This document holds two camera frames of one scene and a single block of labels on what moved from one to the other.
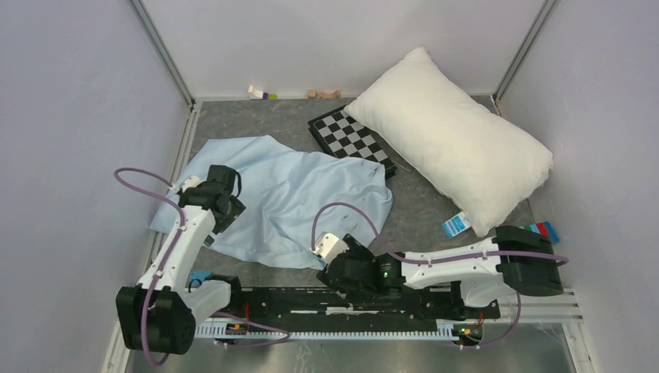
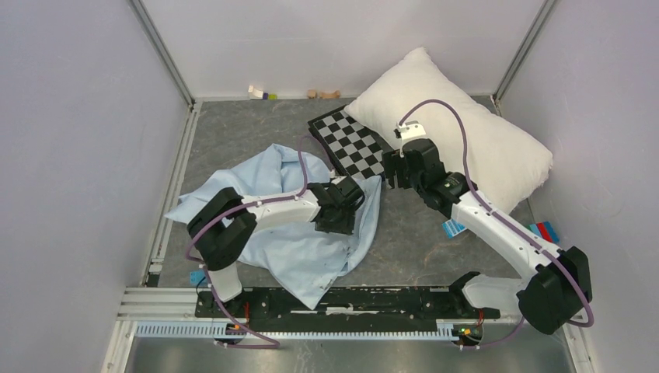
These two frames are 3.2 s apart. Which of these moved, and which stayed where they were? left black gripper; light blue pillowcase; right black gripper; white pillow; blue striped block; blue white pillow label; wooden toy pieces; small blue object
Moved: light blue pillowcase; left black gripper; right black gripper
Stayed: wooden toy pieces; white pillow; small blue object; blue white pillow label; blue striped block
